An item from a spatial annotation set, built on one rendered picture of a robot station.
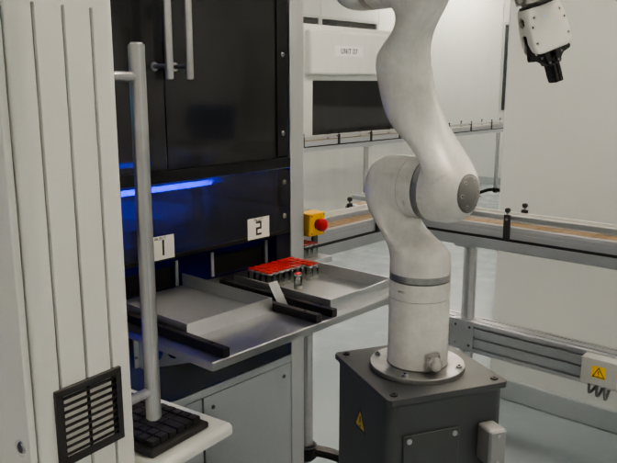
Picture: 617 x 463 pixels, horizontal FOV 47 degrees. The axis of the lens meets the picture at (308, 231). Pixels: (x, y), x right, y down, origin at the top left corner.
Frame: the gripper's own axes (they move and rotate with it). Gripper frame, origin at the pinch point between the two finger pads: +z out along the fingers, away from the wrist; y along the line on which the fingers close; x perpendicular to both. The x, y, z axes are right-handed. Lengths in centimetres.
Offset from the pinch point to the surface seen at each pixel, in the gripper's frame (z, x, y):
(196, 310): 27, 33, -89
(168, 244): 11, 44, -88
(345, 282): 40, 45, -48
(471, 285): 80, 93, 12
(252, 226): 18, 58, -64
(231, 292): 28, 39, -79
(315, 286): 37, 44, -56
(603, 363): 102, 45, 25
